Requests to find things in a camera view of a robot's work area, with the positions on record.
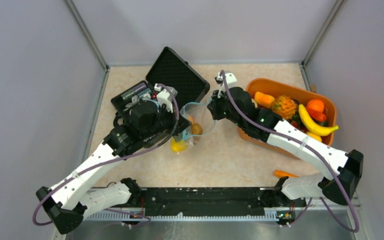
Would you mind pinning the clear zip top bag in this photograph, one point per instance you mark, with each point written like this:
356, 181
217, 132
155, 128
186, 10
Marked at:
201, 123

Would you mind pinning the orange tangerine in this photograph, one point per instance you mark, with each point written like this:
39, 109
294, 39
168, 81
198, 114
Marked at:
316, 105

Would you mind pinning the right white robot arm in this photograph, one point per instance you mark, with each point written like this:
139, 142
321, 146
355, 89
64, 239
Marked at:
339, 172

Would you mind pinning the yellow banana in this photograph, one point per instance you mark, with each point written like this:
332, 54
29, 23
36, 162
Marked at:
312, 126

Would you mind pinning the orange pineapple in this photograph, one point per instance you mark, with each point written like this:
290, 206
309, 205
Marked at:
284, 106

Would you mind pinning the orange plastic basket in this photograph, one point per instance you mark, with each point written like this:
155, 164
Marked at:
275, 89

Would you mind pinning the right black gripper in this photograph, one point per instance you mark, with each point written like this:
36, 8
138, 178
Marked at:
216, 101

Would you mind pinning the black poker chip case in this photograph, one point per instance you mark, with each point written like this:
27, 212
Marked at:
172, 71

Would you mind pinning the orange carrot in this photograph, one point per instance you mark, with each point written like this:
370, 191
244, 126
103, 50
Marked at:
282, 174

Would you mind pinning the yellow lemon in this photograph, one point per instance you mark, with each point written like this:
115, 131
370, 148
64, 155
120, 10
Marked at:
314, 136

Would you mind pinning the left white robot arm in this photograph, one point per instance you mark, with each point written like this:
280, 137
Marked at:
70, 201

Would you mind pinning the orange mango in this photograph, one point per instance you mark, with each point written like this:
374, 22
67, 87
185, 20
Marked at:
264, 100

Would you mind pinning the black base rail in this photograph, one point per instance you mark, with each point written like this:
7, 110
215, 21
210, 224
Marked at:
213, 203

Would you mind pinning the yellow orange peach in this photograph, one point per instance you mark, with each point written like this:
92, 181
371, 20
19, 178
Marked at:
178, 146

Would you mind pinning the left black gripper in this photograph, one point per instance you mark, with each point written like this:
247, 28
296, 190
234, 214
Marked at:
163, 108

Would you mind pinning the brown potato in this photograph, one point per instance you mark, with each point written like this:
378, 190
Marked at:
196, 129

